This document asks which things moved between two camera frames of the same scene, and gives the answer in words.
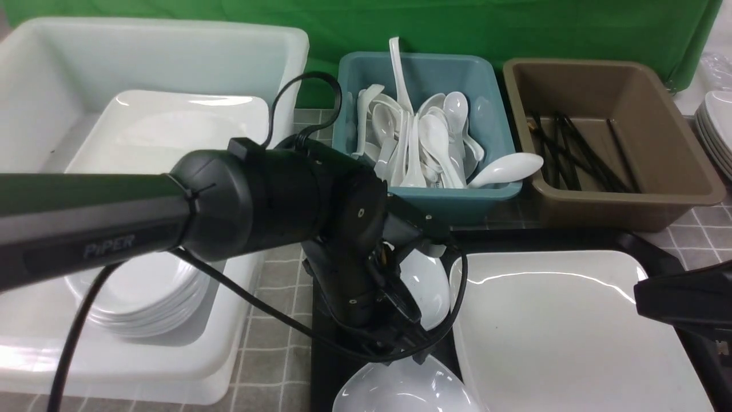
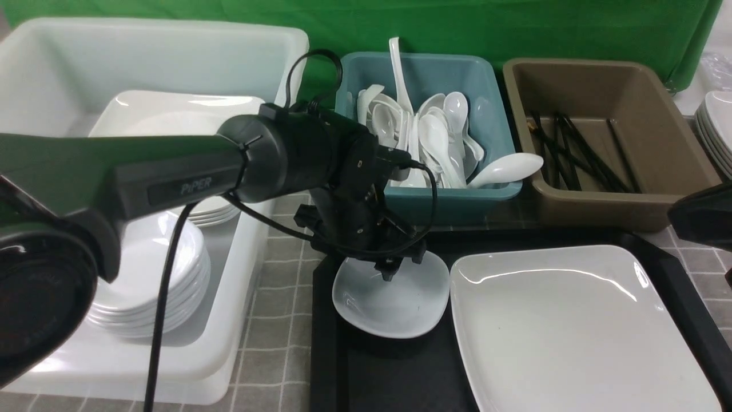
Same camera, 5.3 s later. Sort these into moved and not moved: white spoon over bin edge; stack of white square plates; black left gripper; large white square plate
Moved: black left gripper
Not moved: stack of white square plates; large white square plate; white spoon over bin edge
